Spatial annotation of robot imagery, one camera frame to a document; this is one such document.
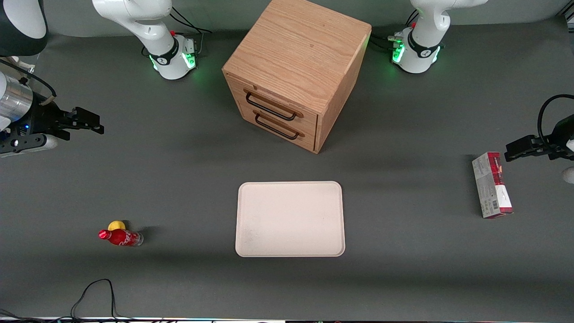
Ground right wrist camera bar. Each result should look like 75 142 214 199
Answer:
0 134 59 158

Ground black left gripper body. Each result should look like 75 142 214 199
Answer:
539 114 574 161

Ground black arm base cables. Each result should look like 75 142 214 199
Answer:
170 6 213 57
370 10 420 54

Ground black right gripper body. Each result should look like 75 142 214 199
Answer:
18 102 74 140

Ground black metal drawer handle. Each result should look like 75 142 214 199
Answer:
244 89 304 121
254 111 305 140

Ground red and grey carton box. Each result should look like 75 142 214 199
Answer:
472 152 513 219

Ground wooden drawer cabinet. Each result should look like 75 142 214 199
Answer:
222 0 372 154

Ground black cable on table edge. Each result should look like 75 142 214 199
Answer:
0 279 135 323

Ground beige plastic tray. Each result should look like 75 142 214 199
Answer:
235 181 346 258

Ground wooden drawer front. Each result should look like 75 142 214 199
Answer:
241 107 317 152
226 73 319 134

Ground black left gripper cable loop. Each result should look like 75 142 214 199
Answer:
537 94 574 146

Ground red coke bottle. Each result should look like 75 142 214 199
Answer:
98 228 144 247

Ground black left arm base cables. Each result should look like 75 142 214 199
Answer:
370 10 420 54

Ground black right arm base cables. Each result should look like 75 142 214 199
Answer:
170 6 213 57

